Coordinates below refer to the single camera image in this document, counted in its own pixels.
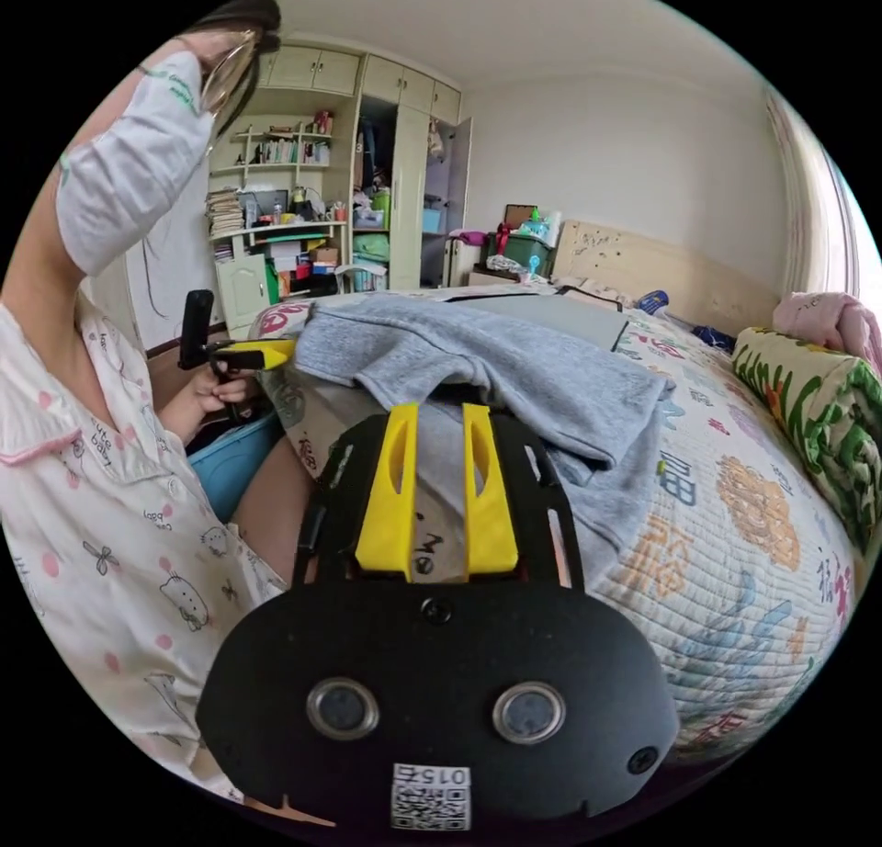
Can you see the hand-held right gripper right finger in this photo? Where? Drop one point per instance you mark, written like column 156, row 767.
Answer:
column 490, row 530

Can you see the cream wardrobe cupboard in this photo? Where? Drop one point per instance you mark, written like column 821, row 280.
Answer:
column 406, row 192

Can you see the person's left hand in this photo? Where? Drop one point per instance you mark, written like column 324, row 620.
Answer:
column 220, row 396

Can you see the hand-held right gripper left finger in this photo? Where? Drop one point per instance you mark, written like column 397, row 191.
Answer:
column 386, row 516

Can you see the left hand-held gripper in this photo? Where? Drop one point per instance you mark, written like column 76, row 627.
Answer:
column 238, row 359

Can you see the blue plastic basket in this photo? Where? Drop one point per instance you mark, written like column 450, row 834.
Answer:
column 231, row 464

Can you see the cream desk shelf with books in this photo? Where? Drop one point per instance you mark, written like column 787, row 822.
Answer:
column 275, row 241

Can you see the pink pillow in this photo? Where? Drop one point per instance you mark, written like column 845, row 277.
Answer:
column 827, row 323

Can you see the green floral rolled blanket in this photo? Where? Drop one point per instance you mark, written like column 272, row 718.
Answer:
column 820, row 420

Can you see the person's body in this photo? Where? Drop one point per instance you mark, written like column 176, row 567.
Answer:
column 103, row 516

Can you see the gray flat board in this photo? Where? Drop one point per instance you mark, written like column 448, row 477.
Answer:
column 551, row 320

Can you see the gray hoodie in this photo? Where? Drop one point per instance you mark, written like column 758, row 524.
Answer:
column 517, row 358

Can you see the green storage box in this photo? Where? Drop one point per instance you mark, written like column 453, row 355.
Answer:
column 520, row 251

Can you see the person's left forearm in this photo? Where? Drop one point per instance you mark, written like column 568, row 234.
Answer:
column 179, row 416

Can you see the pale pink curtain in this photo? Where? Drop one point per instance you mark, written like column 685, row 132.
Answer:
column 806, row 192

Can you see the bed with printed quilt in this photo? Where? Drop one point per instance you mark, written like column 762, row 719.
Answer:
column 723, row 585

